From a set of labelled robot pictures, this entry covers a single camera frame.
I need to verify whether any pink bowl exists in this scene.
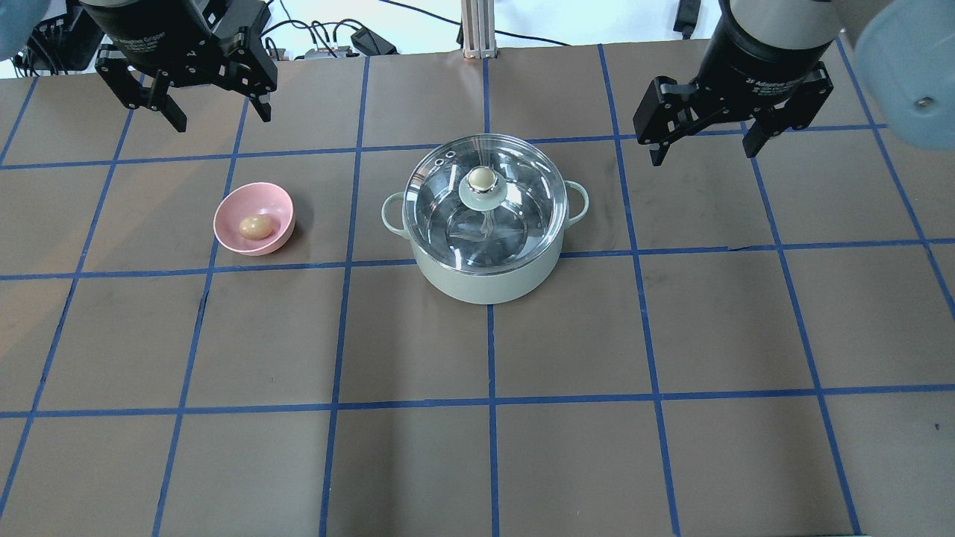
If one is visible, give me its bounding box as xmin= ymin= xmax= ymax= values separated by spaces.
xmin=213 ymin=181 xmax=296 ymax=257

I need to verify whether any brown egg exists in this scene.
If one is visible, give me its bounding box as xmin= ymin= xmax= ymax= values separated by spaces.
xmin=238 ymin=214 xmax=275 ymax=241

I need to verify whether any black power adapter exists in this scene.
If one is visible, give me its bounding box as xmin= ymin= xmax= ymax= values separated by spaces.
xmin=349 ymin=27 xmax=398 ymax=57

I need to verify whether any lid-side silver robot arm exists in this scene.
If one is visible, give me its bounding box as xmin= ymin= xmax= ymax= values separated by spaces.
xmin=632 ymin=1 xmax=954 ymax=166

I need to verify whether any aluminium frame post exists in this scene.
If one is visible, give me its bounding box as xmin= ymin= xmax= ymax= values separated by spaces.
xmin=460 ymin=0 xmax=498 ymax=59

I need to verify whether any black electronics box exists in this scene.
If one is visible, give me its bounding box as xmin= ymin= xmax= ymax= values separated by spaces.
xmin=20 ymin=1 xmax=105 ymax=75

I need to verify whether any black egg-side gripper body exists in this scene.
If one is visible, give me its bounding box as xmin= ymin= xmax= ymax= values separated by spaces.
xmin=81 ymin=1 xmax=272 ymax=98

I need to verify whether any sage green cooking pot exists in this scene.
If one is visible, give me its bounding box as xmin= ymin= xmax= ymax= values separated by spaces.
xmin=380 ymin=180 xmax=590 ymax=305

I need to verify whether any black lid-side gripper body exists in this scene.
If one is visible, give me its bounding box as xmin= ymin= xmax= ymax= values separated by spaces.
xmin=683 ymin=1 xmax=840 ymax=132

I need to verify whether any glass pot lid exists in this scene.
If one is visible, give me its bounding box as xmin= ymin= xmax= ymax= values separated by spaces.
xmin=393 ymin=134 xmax=580 ymax=276

